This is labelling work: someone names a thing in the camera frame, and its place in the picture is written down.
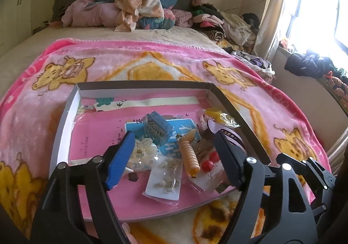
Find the dark cloth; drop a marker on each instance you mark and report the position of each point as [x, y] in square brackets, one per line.
[307, 63]

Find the cream curtain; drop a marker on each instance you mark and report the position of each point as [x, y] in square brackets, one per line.
[272, 10]

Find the purple and white clothes heap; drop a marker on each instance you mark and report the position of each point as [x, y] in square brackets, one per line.
[258, 62]

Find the clear packet with white card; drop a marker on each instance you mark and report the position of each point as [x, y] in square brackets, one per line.
[206, 182]

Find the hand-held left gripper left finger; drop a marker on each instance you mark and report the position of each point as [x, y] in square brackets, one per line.
[119, 159]

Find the pink bedding bundle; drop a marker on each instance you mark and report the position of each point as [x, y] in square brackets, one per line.
[92, 14]

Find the orange patterned cloth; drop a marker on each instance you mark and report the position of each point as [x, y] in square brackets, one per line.
[338, 89]

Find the cream built-in wardrobe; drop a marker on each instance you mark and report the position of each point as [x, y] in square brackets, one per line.
[13, 15]

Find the white pearl flower hair clip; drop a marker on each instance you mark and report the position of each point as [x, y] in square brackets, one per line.
[142, 148]

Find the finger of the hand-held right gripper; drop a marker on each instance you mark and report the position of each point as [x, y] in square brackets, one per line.
[295, 159]

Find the small blue box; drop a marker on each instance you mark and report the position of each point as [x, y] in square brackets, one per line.
[157, 127]

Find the beige bed sheet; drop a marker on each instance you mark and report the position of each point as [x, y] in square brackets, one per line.
[163, 36]

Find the pink crumpled cloth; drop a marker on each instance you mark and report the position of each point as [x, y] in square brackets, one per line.
[182, 17]

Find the yellow bangle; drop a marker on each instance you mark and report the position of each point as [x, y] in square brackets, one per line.
[213, 113]

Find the peach patterned cloth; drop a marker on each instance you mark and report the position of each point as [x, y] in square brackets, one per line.
[138, 4]

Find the white earring card packet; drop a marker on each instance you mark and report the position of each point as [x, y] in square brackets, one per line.
[163, 181]

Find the pink shallow cardboard box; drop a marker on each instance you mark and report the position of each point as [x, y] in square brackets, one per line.
[95, 129]

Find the person's left hand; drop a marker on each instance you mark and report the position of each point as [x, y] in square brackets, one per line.
[129, 234]

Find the pile of mixed clothes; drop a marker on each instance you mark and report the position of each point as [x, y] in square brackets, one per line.
[231, 26]

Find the orange spiral hair clip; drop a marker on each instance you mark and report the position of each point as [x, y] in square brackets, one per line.
[189, 157]

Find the pale hair claw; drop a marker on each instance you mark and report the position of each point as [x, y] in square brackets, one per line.
[214, 128]

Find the red ball earrings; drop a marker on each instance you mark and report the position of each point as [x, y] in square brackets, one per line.
[210, 161]

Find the clear plastic bag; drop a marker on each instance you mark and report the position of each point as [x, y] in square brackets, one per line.
[229, 120]

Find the tortoiseshell hair clip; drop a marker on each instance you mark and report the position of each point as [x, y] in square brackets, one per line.
[204, 150]

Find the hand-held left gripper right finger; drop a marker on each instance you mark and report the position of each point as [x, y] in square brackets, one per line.
[228, 161]

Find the bright window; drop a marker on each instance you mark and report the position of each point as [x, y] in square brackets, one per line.
[318, 7]

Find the pink printed blanket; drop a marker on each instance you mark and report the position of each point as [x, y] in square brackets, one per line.
[32, 113]

